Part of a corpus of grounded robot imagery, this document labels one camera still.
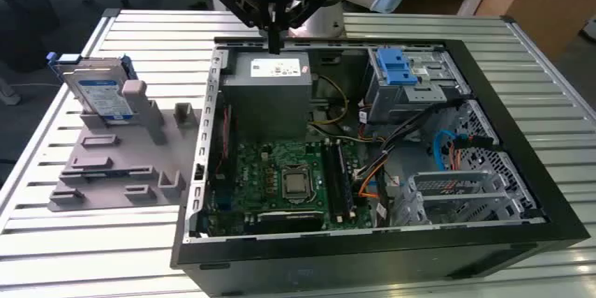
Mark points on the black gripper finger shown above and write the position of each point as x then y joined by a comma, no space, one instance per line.
302,12
241,5

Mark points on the hard disk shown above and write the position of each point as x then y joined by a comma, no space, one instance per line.
100,95

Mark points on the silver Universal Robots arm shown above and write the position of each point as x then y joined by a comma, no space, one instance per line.
321,22

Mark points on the metal disk bay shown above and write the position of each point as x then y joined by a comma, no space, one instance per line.
465,197

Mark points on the blue drive latch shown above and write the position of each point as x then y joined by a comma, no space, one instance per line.
396,67

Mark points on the grey power supply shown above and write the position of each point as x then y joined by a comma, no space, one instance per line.
265,109

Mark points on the metal optical drive cage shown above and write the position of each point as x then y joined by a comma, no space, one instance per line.
386,102

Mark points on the green motherboard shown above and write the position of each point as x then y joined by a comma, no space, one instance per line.
297,151

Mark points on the black RAM stick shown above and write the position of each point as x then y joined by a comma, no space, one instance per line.
345,179

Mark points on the silver CPU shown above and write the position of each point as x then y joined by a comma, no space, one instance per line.
296,183

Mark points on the grey parts rack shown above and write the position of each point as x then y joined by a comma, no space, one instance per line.
125,158

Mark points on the white table leg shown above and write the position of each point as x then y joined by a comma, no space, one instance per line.
9,95

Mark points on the black graphics card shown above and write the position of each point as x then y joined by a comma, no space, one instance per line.
288,219

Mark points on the black PC case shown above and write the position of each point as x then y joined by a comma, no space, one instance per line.
372,263

